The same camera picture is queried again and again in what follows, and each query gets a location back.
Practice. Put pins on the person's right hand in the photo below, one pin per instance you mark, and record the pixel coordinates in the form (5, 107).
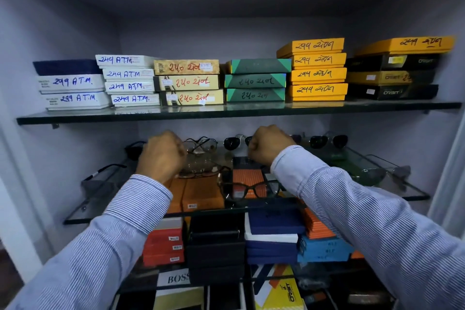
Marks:
(270, 144)

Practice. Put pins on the person's left hand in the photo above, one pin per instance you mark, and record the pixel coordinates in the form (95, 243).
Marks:
(160, 157)

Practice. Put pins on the orange ribbed box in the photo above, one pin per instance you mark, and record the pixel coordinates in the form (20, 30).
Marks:
(249, 175)
(316, 228)

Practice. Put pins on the black frame eyeglasses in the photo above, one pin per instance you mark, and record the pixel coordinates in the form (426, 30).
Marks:
(250, 186)

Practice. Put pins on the person's left forearm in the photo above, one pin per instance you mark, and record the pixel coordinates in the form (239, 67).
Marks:
(101, 248)

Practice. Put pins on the person's right forearm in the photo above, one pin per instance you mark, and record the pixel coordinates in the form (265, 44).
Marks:
(381, 230)

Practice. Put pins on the green box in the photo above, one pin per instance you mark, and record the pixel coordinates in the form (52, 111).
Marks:
(259, 66)
(254, 95)
(254, 81)

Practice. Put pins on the small white box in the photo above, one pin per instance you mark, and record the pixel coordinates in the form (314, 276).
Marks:
(169, 223)

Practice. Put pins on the gold patterned box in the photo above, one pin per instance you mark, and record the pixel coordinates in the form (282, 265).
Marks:
(189, 82)
(185, 67)
(192, 97)

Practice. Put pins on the red box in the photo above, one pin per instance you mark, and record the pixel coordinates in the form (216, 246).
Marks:
(163, 237)
(161, 249)
(161, 260)

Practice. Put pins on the matte black box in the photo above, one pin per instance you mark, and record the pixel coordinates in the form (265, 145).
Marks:
(216, 274)
(216, 224)
(214, 253)

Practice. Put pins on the dark yellow and black box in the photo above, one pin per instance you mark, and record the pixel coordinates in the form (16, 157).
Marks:
(381, 77)

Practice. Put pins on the white and gold box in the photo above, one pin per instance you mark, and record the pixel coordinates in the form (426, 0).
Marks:
(178, 291)

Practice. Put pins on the black plastic sunglasses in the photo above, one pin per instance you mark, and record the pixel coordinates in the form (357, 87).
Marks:
(134, 150)

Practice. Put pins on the grey lens thin sunglasses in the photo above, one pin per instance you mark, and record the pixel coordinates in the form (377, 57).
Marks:
(98, 188)

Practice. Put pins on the stack of white boxes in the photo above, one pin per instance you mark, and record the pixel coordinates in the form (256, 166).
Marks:
(130, 86)

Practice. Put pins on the metal frame dark sunglasses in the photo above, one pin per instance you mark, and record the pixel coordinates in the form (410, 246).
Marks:
(296, 139)
(231, 143)
(319, 142)

